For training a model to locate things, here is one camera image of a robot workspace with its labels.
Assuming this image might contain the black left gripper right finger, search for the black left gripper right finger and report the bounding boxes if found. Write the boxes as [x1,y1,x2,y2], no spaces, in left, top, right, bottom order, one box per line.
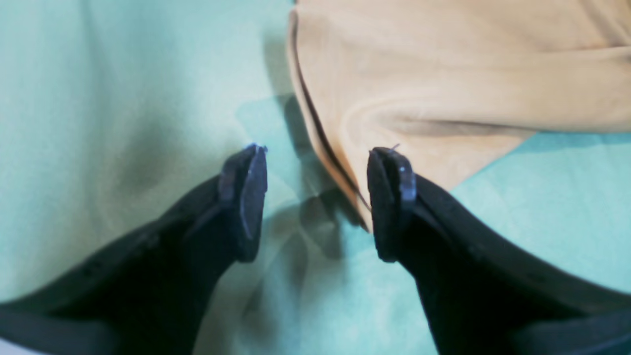
[367,147,631,355]

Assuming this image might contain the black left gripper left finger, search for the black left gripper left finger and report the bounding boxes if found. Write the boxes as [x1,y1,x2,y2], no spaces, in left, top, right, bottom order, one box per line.
[1,144,267,355]

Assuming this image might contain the tan orange T-shirt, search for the tan orange T-shirt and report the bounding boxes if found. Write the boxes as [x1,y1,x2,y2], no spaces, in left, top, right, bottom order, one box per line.
[286,0,631,231]

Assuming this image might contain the light green table cloth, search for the light green table cloth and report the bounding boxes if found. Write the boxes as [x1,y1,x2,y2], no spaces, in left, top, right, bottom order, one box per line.
[1,0,630,355]

